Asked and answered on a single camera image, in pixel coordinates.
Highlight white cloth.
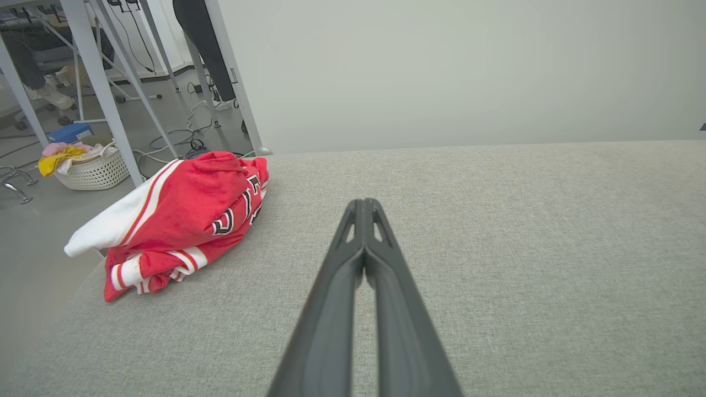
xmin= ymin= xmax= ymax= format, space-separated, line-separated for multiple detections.
xmin=57 ymin=144 xmax=116 ymax=176

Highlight pink cloth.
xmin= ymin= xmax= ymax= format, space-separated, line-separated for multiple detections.
xmin=42 ymin=142 xmax=94 ymax=158

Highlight black hanging cable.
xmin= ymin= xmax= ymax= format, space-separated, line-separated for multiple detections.
xmin=109 ymin=0 xmax=157 ymax=74

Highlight seated person dark trousers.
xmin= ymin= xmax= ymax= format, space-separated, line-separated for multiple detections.
xmin=0 ymin=25 xmax=115 ymax=110

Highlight grey metal desk frame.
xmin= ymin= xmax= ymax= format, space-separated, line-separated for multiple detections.
xmin=0 ymin=0 xmax=183 ymax=188

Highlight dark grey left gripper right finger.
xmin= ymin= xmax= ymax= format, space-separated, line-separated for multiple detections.
xmin=364 ymin=197 xmax=463 ymax=397

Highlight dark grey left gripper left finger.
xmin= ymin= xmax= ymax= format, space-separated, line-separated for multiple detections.
xmin=268 ymin=198 xmax=366 ymax=397

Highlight yellow cloth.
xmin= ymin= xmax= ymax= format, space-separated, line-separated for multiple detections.
xmin=38 ymin=146 xmax=88 ymax=178

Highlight chrome chair base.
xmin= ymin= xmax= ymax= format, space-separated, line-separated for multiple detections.
xmin=0 ymin=165 xmax=38 ymax=205

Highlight white floor cable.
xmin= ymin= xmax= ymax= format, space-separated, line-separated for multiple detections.
xmin=132 ymin=99 xmax=221 ymax=166

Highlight red white basketball jersey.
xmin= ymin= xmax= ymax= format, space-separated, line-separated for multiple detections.
xmin=64 ymin=151 xmax=270 ymax=303

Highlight blue box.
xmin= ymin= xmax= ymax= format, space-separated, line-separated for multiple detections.
xmin=46 ymin=123 xmax=94 ymax=145

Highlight grey office chair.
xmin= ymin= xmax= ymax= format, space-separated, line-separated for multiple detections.
xmin=14 ymin=46 xmax=163 ymax=131

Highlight white plastic laundry basket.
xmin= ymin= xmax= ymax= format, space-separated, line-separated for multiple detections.
xmin=54 ymin=142 xmax=131 ymax=191

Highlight standing person black trousers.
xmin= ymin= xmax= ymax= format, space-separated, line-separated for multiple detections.
xmin=173 ymin=0 xmax=239 ymax=111

